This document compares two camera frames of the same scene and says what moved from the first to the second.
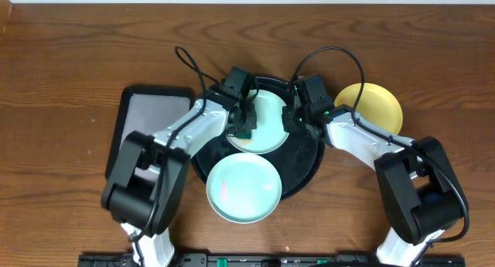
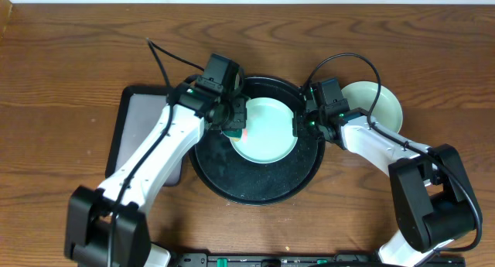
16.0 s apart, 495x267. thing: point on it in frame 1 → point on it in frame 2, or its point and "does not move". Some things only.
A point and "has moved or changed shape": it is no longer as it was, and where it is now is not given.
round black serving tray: x=298 y=160 does not move
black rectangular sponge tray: x=145 y=108 does not move
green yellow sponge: x=244 y=136 has moved or changed shape
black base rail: x=266 y=259 does not move
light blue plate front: x=244 y=187 → x=268 y=136
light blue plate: x=270 y=134 → x=386 y=111
